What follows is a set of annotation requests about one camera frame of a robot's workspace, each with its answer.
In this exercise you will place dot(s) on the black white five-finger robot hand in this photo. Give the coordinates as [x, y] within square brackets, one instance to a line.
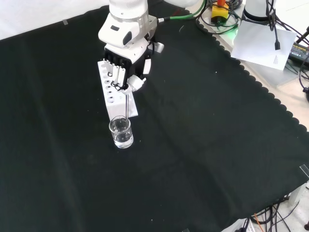
[135, 60]

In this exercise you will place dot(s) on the clear glass rod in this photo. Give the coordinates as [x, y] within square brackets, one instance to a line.
[126, 106]

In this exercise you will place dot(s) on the white test tube rack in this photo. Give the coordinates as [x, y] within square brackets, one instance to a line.
[115, 104]

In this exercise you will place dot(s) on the clear glass beaker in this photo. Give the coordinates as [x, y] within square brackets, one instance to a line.
[121, 135]

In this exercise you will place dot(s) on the clear tape piece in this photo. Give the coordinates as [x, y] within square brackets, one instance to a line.
[304, 170]
[65, 22]

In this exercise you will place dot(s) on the black bench cloth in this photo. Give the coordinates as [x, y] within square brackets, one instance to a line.
[169, 145]

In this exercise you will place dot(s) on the yellow stop button box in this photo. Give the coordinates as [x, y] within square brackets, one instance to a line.
[219, 13]

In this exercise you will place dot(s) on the white paper sheet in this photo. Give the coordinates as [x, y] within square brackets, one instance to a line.
[260, 46]

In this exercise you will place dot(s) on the pale board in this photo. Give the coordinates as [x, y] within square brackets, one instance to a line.
[272, 76]

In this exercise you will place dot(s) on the black power adapter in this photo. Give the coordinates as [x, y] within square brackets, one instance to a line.
[299, 52]

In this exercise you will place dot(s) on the black tripod leg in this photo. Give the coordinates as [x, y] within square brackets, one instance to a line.
[303, 36]

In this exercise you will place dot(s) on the white power strip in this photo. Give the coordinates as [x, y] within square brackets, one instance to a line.
[247, 226]

